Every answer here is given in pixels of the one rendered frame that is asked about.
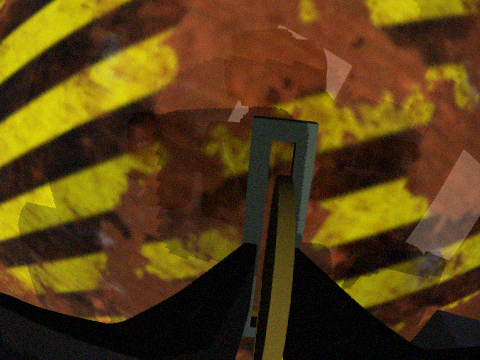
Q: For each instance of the gold coin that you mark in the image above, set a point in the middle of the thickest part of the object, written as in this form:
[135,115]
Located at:
[277,277]

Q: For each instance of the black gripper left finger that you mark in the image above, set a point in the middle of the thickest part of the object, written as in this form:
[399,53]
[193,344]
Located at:
[204,321]

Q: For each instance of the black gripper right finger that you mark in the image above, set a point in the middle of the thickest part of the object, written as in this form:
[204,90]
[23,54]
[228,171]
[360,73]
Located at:
[325,323]

